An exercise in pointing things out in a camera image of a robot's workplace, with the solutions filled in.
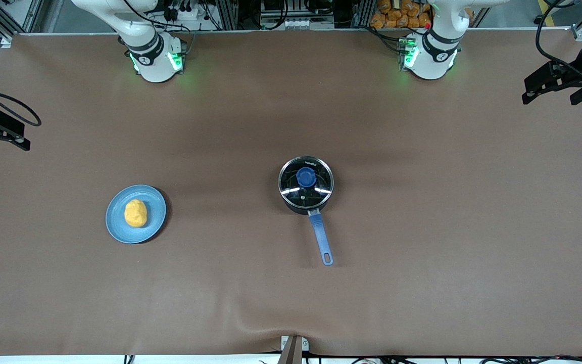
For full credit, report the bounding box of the yellow potato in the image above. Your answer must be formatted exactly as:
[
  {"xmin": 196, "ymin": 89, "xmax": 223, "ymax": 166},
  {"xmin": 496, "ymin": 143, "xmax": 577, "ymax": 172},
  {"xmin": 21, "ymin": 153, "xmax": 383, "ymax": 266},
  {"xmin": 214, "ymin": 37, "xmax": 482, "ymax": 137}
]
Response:
[{"xmin": 124, "ymin": 199, "xmax": 149, "ymax": 229}]

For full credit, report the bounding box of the bag of orange snacks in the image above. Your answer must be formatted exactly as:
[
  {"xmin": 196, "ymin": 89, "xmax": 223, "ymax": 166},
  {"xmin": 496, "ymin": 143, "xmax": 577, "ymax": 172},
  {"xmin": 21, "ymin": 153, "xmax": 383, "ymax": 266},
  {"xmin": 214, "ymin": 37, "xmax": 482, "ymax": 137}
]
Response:
[{"xmin": 370, "ymin": 0, "xmax": 432, "ymax": 29}]

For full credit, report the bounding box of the blue round plate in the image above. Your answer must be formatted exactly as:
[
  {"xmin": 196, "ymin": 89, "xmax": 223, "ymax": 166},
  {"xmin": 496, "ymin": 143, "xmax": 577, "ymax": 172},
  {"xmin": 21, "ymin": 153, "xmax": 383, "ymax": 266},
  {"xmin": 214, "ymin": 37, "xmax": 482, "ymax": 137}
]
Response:
[{"xmin": 105, "ymin": 184, "xmax": 167, "ymax": 245}]

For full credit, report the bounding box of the brown table mat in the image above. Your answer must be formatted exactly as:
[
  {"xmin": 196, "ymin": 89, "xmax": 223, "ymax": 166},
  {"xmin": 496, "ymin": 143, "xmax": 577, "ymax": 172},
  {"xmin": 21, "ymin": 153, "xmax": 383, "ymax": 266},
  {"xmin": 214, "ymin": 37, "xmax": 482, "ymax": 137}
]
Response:
[{"xmin": 0, "ymin": 28, "xmax": 582, "ymax": 357}]

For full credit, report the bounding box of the white power strip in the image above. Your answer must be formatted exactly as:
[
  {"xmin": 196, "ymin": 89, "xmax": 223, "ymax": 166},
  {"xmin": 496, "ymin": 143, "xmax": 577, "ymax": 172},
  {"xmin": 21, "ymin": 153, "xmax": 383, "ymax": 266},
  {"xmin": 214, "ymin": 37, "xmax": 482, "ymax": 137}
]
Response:
[{"xmin": 163, "ymin": 0, "xmax": 207, "ymax": 22}]

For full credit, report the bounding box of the white terminal block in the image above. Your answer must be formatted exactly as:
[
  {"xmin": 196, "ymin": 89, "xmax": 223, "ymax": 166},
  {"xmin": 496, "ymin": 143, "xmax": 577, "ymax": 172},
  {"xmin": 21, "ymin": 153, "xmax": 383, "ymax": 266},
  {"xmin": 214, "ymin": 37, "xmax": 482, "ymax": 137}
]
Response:
[{"xmin": 260, "ymin": 17, "xmax": 313, "ymax": 30}]

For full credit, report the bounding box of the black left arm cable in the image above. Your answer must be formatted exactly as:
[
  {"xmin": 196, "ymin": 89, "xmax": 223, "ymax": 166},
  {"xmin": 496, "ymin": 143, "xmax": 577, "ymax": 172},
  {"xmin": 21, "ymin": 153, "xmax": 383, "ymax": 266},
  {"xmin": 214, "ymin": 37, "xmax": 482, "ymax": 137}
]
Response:
[{"xmin": 534, "ymin": 0, "xmax": 582, "ymax": 76}]

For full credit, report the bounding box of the dark pot with blue handle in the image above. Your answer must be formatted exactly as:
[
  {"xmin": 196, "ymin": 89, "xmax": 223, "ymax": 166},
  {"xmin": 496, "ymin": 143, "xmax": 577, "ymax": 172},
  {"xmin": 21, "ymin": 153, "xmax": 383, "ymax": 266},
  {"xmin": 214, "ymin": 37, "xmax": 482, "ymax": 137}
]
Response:
[{"xmin": 278, "ymin": 156, "xmax": 335, "ymax": 267}]

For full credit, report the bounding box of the metal bracket with brown post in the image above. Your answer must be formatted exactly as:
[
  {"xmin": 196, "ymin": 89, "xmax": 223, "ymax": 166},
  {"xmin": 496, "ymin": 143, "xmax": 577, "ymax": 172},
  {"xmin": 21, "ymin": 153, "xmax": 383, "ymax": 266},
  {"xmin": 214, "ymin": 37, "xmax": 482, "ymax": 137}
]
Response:
[{"xmin": 278, "ymin": 335, "xmax": 310, "ymax": 364}]

